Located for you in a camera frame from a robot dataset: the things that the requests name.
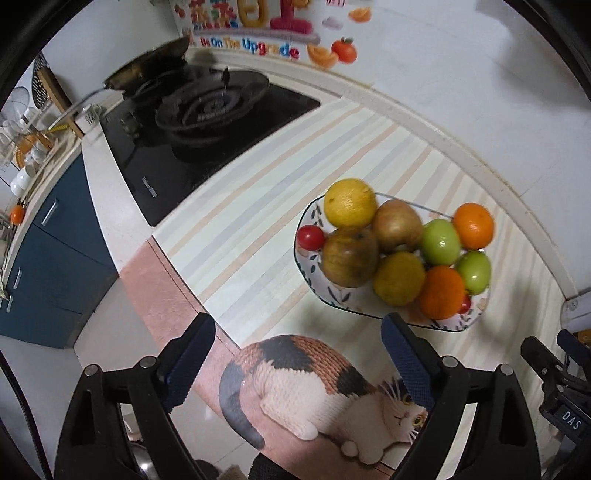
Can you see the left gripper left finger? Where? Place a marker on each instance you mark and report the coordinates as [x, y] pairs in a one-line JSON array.
[[93, 443]]

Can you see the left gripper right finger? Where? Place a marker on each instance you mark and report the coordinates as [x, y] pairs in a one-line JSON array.
[[501, 443]]

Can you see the large green apple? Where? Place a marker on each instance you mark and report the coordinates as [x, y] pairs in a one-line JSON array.
[[440, 244]]

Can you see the brown pear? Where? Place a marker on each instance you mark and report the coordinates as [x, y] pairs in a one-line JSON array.
[[397, 226], [350, 256]]

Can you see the red cherry tomato small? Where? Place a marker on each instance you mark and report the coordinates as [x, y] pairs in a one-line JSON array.
[[466, 305]]

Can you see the small green apple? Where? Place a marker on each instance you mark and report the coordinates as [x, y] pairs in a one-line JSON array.
[[475, 269]]

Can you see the orange near gripper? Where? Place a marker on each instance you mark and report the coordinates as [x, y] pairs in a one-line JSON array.
[[443, 293]]

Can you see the blue kitchen cabinet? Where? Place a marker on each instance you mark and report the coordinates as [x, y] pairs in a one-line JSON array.
[[62, 269]]

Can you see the yellow lemon lower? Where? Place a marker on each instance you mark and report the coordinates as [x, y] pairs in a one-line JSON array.
[[399, 278]]

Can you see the yellow lemon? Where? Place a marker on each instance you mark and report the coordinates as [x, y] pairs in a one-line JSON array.
[[399, 278], [350, 203]]

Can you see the floral ceramic plate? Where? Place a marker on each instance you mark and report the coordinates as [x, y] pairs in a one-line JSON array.
[[363, 300]]

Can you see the small orange fruit on counter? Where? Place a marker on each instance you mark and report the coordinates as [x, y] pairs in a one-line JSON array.
[[17, 214]]

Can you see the red cherry tomato large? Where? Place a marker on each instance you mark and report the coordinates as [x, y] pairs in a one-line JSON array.
[[310, 238]]

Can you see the yellow lemon upper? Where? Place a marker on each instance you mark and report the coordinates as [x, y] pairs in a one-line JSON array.
[[350, 203]]

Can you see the black gas stove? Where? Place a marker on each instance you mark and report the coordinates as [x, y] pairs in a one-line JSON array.
[[175, 132]]

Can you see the dish rack with dishes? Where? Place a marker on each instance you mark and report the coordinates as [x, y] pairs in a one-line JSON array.
[[23, 146]]

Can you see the black frying pan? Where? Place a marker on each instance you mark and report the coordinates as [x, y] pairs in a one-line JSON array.
[[136, 72]]

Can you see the colourful wall sticker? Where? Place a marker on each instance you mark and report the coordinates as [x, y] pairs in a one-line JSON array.
[[324, 34]]

